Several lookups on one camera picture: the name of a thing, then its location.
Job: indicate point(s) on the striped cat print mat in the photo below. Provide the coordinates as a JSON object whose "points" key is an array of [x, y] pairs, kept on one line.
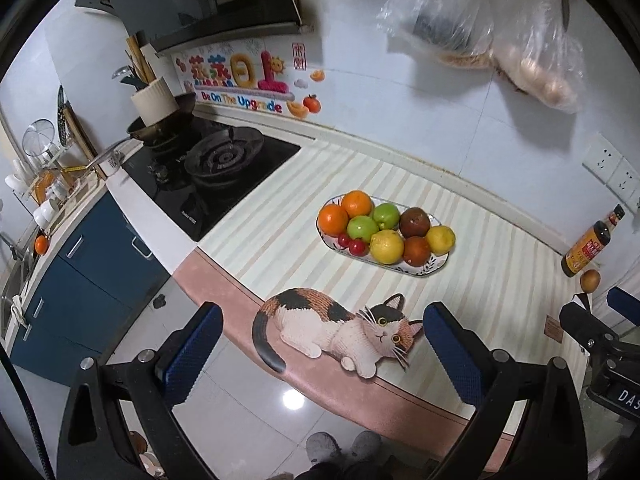
{"points": [[500, 270]]}

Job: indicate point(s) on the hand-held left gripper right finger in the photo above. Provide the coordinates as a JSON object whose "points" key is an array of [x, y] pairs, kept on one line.
{"points": [[450, 355]]}

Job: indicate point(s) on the person's dark trousers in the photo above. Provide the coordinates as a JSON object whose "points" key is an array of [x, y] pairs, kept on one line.
{"points": [[345, 472]]}

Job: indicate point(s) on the small brown label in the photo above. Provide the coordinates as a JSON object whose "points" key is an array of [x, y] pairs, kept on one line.
{"points": [[554, 329]]}

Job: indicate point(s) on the metal mesh strainer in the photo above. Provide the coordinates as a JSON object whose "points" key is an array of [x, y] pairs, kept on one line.
{"points": [[40, 137]]}

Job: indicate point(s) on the white wall socket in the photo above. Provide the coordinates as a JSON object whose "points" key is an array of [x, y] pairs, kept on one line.
{"points": [[627, 180], [602, 156]]}

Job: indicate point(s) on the colourful wall sticker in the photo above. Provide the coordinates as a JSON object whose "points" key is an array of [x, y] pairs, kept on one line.
{"points": [[240, 80]]}

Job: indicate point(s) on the wooden cutting board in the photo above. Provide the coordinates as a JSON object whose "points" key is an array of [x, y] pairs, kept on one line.
{"points": [[82, 135]]}

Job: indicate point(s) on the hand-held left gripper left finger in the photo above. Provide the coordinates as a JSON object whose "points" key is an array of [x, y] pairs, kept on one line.
{"points": [[192, 355]]}

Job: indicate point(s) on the wooden cooking utensils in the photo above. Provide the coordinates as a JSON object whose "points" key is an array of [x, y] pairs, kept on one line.
{"points": [[145, 62]]}

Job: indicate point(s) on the green apple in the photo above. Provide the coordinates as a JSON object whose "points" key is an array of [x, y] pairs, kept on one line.
{"points": [[362, 228], [387, 215]]}

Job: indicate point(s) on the cream ribbed utensil holder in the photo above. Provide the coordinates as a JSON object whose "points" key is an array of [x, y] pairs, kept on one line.
{"points": [[155, 102]]}

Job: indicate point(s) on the brown sauce bottle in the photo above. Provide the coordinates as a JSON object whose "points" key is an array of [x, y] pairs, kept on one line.
{"points": [[585, 250]]}

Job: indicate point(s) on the clear plastic bag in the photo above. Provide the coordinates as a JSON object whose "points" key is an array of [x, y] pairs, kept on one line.
{"points": [[525, 35]]}

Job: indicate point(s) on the metal dish rack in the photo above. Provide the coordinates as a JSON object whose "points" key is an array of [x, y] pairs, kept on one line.
{"points": [[50, 180]]}

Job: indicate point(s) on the dark red tomato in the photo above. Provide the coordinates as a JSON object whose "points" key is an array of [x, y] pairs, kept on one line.
{"points": [[415, 221]]}

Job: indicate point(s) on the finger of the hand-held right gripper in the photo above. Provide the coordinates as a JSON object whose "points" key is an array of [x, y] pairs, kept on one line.
{"points": [[585, 327], [625, 300]]}

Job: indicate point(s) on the floral oval plate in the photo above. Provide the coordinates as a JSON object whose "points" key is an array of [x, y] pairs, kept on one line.
{"points": [[425, 269]]}

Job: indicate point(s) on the grey slipper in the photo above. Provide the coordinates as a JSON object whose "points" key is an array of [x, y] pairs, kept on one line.
{"points": [[322, 447], [366, 444]]}

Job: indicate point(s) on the blue kitchen cabinet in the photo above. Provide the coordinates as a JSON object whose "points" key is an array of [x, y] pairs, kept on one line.
{"points": [[90, 270]]}

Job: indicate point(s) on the black gas stove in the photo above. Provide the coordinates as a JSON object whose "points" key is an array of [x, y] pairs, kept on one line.
{"points": [[270, 155]]}

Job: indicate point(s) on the red-orange tomato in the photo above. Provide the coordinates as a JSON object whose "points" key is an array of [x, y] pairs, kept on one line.
{"points": [[417, 251]]}

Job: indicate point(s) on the dark wok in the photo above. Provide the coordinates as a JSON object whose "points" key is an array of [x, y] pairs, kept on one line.
{"points": [[160, 127]]}

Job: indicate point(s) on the yellow lemon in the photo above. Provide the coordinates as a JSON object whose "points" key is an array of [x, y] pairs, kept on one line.
{"points": [[386, 246], [441, 240]]}

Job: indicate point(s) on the brown egg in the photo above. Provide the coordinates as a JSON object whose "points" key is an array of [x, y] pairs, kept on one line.
{"points": [[590, 280]]}

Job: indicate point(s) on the red cherry tomato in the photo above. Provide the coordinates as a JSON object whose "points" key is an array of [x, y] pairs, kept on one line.
{"points": [[343, 240], [358, 247]]}

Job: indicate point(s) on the small orange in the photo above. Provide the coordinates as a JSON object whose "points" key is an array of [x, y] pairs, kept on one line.
{"points": [[41, 243]]}

